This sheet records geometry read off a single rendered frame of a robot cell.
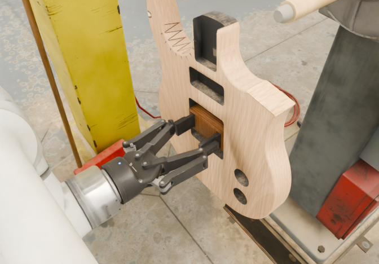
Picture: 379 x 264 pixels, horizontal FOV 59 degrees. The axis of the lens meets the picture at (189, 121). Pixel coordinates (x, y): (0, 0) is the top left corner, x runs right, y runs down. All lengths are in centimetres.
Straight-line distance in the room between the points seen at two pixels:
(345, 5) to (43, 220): 63
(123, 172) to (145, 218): 113
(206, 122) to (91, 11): 85
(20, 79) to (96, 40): 119
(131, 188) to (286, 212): 93
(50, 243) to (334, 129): 93
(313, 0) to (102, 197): 43
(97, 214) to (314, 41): 244
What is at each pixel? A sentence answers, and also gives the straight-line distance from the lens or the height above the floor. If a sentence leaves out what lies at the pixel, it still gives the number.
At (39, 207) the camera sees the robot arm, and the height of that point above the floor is 124.
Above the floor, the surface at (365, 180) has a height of 62.
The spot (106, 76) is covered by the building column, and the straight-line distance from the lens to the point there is 155.
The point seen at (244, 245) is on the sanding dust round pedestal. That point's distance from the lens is 163.
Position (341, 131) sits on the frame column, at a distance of 109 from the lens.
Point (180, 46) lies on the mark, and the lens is 63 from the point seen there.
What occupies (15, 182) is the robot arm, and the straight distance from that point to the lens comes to 34.
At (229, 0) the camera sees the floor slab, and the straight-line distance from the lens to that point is 316.
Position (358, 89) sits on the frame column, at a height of 90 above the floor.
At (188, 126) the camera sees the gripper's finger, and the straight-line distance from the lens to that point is 66.
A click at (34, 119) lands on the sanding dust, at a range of 223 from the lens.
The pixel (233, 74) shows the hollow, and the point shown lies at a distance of 53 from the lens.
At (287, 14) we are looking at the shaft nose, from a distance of 50.
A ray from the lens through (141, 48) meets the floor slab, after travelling 258.
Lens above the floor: 150
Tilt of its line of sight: 49 degrees down
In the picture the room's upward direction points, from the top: straight up
